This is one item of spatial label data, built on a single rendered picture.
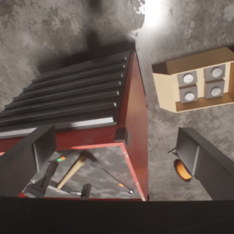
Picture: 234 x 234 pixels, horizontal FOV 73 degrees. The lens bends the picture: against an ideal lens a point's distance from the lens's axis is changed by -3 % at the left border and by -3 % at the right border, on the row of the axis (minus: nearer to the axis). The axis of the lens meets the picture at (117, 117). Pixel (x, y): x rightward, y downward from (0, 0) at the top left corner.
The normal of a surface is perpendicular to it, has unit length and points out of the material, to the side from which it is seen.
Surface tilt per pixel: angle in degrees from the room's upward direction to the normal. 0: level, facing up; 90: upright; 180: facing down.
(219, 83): 0
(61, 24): 0
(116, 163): 0
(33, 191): 90
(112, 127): 90
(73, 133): 90
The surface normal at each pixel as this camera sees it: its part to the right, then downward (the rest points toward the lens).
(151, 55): -0.13, 0.64
